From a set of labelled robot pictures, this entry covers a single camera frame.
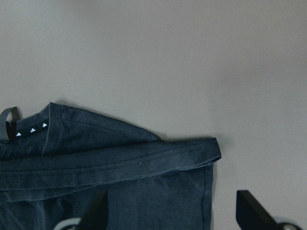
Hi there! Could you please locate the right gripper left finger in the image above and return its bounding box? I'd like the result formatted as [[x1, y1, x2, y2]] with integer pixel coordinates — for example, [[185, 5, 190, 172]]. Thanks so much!
[[80, 190, 108, 230]]

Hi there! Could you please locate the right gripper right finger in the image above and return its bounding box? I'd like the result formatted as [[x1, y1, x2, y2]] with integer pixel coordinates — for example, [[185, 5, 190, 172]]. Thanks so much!
[[236, 190, 279, 230]]

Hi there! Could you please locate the black t-shirt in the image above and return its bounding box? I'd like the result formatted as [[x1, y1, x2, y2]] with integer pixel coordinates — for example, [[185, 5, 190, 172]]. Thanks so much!
[[0, 103, 221, 230]]

